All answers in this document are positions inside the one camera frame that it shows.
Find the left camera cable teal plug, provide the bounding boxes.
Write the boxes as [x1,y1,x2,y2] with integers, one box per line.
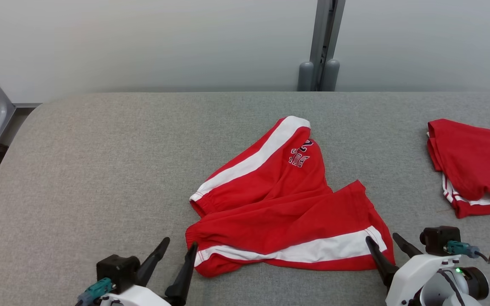
[75,278,114,306]

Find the red white jersey shirt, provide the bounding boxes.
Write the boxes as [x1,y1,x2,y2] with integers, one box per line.
[427,118,490,219]

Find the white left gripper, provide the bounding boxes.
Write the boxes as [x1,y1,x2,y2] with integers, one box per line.
[98,237,199,306]

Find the grey vertical metal post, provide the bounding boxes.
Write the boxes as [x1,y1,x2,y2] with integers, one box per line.
[298,0,347,92]

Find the right camera cable teal plug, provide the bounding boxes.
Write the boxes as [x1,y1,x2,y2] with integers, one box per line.
[447,215,490,264]

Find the camera cable teal plug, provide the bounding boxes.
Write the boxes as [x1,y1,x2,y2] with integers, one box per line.
[447,215,490,264]
[75,278,114,306]

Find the red white sports shorts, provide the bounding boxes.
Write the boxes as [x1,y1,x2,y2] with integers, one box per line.
[185,116,396,279]

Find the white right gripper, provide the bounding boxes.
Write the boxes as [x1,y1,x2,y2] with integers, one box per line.
[365,232,454,306]

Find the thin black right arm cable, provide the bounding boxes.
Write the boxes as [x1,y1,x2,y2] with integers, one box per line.
[436,269,467,306]

